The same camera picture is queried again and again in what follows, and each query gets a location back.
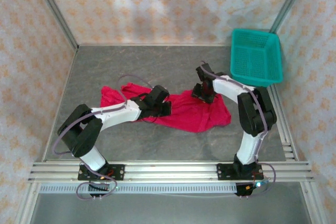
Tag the red t-shirt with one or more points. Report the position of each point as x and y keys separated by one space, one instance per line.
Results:
x=189 y=113

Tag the teal plastic mesh basket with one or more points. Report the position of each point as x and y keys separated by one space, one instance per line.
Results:
x=252 y=58

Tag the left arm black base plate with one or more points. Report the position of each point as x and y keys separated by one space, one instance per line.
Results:
x=118 y=172

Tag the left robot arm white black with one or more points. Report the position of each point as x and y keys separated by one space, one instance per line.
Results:
x=118 y=115

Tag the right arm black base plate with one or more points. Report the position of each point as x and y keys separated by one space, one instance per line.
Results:
x=223 y=171

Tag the aluminium frame leg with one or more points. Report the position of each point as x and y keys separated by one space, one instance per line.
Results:
x=314 y=205
x=26 y=205

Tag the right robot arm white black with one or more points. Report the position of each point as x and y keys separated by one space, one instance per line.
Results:
x=228 y=87

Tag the patterned white cloth backdrop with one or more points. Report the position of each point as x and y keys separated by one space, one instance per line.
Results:
x=168 y=3

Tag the aluminium table end rail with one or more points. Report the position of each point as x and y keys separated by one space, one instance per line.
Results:
x=157 y=44

